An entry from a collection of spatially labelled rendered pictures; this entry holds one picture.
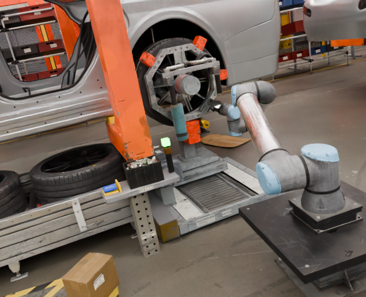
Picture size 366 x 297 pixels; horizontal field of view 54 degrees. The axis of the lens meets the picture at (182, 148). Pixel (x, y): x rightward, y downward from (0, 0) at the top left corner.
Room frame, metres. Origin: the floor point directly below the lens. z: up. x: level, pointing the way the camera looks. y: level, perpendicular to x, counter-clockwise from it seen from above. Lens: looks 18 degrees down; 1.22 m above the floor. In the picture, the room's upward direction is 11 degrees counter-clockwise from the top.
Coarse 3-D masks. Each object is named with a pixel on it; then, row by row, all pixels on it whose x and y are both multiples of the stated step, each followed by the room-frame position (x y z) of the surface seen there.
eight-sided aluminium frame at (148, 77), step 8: (168, 48) 2.58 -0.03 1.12; (176, 48) 2.60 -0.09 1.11; (184, 48) 2.62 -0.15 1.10; (192, 48) 2.63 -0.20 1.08; (160, 56) 2.56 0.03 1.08; (152, 72) 2.54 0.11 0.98; (144, 80) 2.56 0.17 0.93; (152, 80) 2.53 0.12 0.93; (152, 88) 2.52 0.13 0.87; (152, 96) 2.52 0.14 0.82; (208, 96) 2.70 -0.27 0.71; (152, 104) 2.51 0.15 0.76; (208, 104) 2.67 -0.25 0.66; (160, 112) 2.53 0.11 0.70; (168, 112) 2.55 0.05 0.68; (200, 112) 2.63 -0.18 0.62
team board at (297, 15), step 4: (292, 12) 7.70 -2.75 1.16; (296, 12) 7.71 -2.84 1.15; (300, 12) 7.73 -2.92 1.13; (292, 16) 7.68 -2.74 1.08; (296, 16) 7.71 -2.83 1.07; (300, 16) 7.73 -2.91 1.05; (292, 20) 7.68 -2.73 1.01; (296, 20) 7.71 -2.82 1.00; (352, 48) 7.98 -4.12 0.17; (352, 52) 7.97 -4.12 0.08; (344, 56) 8.22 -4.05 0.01; (348, 56) 8.09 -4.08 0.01; (352, 56) 7.96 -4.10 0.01; (356, 56) 7.85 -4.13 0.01; (360, 56) 7.75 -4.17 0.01; (288, 68) 7.93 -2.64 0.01; (292, 68) 7.76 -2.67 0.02; (296, 68) 7.60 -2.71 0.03; (300, 68) 7.50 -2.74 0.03
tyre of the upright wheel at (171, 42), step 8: (160, 40) 2.82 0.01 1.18; (168, 40) 2.67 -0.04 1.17; (176, 40) 2.69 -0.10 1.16; (184, 40) 2.71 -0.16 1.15; (192, 40) 2.74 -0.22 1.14; (152, 48) 2.64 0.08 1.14; (160, 48) 2.65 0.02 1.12; (136, 64) 2.73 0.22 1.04; (144, 64) 2.60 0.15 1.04; (136, 72) 2.64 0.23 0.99; (144, 72) 2.60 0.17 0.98; (144, 88) 2.59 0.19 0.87; (144, 96) 2.59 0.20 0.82; (216, 96) 2.78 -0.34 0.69; (144, 104) 2.59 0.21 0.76; (152, 112) 2.60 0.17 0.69; (160, 120) 2.61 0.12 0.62; (168, 120) 2.63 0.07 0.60
